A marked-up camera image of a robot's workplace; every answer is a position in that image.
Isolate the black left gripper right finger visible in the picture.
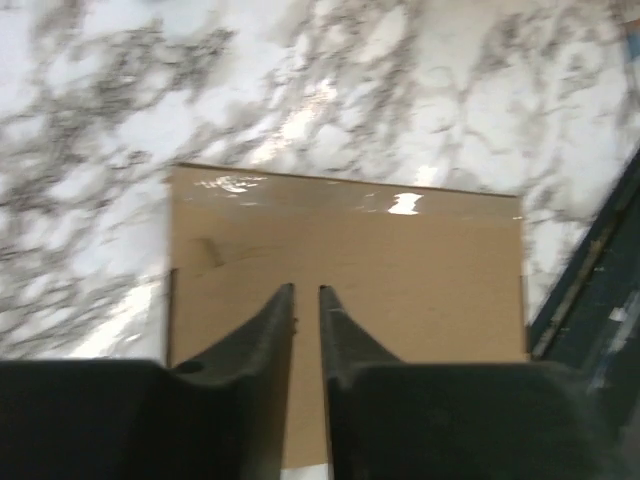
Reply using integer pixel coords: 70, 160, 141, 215
319, 286, 630, 479

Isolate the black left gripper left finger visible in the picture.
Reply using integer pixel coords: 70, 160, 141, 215
1, 284, 295, 479

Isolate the brown cardboard express box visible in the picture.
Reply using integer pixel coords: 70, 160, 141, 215
168, 166, 526, 468

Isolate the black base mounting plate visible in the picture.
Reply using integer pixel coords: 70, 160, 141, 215
529, 149, 640, 431

